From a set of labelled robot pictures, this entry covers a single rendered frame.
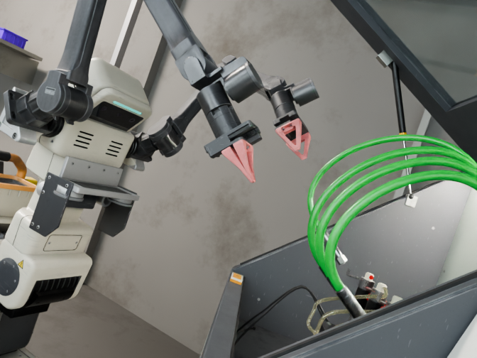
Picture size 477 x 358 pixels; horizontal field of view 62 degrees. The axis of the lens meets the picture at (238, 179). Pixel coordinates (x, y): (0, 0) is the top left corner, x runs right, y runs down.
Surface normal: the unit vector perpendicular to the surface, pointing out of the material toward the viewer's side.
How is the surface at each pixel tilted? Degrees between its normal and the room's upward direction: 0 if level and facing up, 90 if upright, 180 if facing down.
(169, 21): 89
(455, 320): 90
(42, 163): 90
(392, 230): 90
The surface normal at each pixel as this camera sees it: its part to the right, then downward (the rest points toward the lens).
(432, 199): -0.06, 0.00
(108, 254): -0.41, -0.14
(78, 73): 0.88, 0.24
